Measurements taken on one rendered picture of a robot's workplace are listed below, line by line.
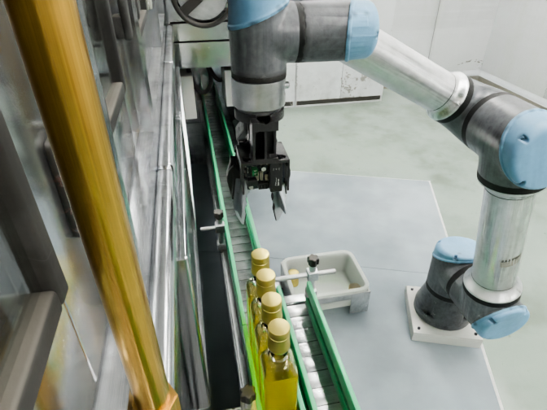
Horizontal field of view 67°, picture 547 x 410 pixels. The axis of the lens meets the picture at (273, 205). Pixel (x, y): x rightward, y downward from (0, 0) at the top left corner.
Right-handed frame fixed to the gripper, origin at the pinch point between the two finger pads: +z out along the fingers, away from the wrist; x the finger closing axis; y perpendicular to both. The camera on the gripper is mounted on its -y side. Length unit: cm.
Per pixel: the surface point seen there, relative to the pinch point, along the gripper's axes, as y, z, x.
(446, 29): -423, 59, 295
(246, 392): 17.5, 24.3, -5.5
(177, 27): -98, -13, -12
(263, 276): 6.0, 9.1, -0.4
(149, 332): 43, -23, -12
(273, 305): 13.0, 9.1, 0.1
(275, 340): 18.7, 10.3, -0.7
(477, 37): -423, 69, 339
